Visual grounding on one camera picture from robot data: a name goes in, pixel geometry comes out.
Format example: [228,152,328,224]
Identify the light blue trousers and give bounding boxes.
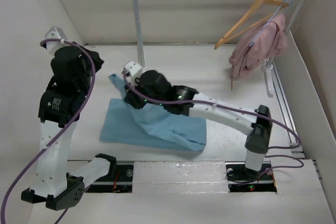
[99,74,207,152]

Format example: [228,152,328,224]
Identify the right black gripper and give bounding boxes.
[124,76,164,110]

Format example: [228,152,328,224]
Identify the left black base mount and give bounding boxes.
[86,163,134,194]

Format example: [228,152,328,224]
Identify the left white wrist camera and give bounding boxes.
[45,26,67,40]

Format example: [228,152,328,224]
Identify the pink garment on hanger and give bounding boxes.
[228,14,288,80]

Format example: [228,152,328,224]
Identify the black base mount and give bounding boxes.
[225,163,277,193]
[86,163,134,194]

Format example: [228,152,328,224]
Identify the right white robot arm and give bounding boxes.
[122,67,272,179]

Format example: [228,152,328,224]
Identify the light blue wire hanger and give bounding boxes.
[249,0,291,47]

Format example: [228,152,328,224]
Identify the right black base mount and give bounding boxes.
[225,163,277,193]

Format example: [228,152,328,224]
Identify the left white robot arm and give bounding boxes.
[21,46,117,211]

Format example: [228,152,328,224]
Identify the wooden clothes hanger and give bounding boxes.
[214,0,290,50]

